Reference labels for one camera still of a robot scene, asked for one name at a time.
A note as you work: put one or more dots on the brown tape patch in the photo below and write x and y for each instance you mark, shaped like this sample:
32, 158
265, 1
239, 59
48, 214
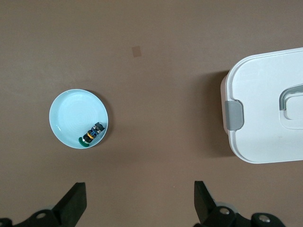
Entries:
137, 51

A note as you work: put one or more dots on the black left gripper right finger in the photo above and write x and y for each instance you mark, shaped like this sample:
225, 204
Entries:
208, 212

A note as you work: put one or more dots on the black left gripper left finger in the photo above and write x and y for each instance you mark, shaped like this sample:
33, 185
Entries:
66, 210

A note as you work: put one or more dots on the white lidded storage box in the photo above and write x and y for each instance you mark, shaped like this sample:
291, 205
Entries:
260, 142

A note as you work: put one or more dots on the light blue round plate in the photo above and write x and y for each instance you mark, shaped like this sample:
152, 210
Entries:
71, 113

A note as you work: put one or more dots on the green push-button switch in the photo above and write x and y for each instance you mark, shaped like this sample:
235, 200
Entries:
91, 135

